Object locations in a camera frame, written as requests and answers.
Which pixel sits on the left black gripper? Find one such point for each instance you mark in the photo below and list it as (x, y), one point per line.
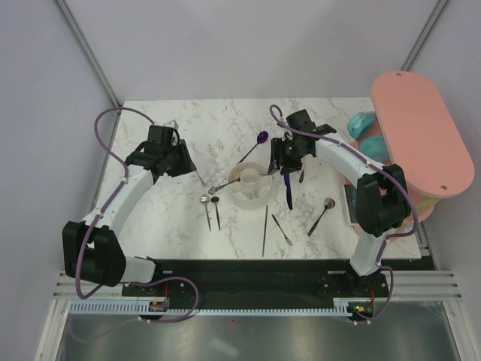
(187, 165)

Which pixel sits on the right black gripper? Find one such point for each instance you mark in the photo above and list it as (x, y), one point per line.
(276, 150)

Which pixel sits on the small dark two-prong fork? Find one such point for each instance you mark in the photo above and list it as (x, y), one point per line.
(288, 241)

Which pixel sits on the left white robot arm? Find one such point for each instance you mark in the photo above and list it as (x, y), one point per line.
(91, 247)

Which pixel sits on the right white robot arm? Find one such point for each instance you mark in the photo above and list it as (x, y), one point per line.
(383, 207)

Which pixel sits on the blue plastic knife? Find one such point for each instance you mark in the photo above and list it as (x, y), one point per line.
(287, 183)

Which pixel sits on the white round divided container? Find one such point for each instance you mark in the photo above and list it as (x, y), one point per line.
(250, 192)

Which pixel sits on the dark chopstick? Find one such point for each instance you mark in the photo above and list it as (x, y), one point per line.
(265, 230)

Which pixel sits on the silver small spoon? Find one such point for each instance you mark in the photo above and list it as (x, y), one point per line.
(205, 200)

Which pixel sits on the copper bowl dark spoon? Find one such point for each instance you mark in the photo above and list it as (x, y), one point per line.
(328, 204)

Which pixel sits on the black small spoon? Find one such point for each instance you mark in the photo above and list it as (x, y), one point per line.
(215, 201)

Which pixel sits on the pink oval shelf top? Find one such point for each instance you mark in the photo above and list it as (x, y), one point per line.
(420, 134)

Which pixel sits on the purple long-handled spoon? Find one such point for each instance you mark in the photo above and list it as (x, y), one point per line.
(261, 138)

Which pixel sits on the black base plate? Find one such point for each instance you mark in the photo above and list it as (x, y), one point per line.
(301, 277)

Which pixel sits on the white slotted cable duct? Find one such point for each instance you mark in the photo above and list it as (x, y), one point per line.
(152, 308)

